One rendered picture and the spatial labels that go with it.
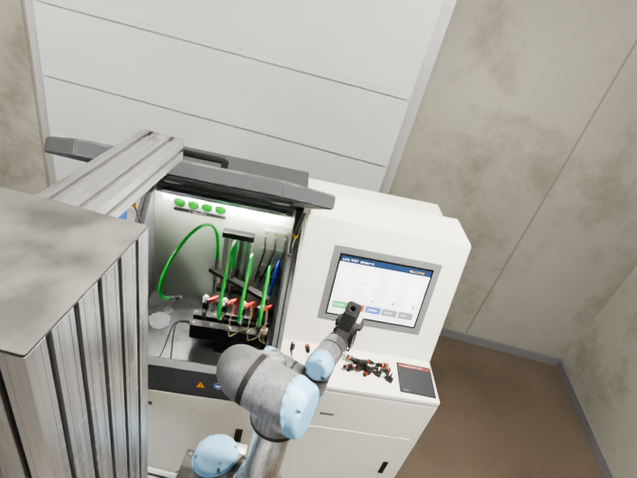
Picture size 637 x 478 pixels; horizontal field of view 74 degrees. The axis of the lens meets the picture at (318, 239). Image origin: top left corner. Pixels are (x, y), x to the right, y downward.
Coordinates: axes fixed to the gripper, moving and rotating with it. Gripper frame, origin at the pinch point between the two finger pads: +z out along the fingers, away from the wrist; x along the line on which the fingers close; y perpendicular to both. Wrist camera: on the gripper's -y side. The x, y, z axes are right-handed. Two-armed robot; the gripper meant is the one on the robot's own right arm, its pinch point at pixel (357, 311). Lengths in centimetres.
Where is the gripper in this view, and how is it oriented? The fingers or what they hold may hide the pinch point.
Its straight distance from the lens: 150.8
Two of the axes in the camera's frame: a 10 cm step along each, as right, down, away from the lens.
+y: -2.3, 9.0, 3.7
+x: 8.9, 3.5, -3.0
